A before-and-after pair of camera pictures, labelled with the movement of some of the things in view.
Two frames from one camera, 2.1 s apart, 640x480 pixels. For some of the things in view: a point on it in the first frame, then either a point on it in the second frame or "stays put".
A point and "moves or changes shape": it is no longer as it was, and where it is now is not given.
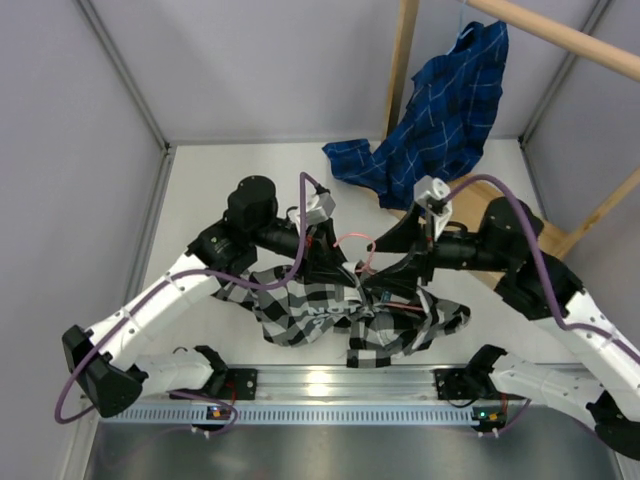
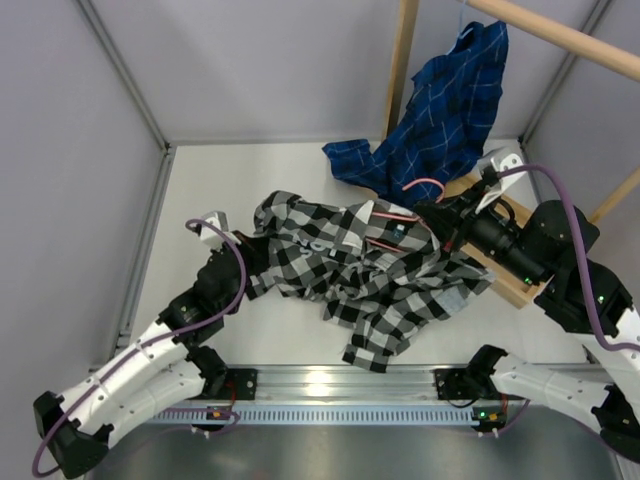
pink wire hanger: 369,268 -> 406,218
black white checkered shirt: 376,320 moves or changes shape
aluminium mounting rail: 346,387 stays put
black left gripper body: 283,238 -> 250,248
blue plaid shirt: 450,116 stays put
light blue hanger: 460,29 stays put
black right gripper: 407,238 -> 447,220
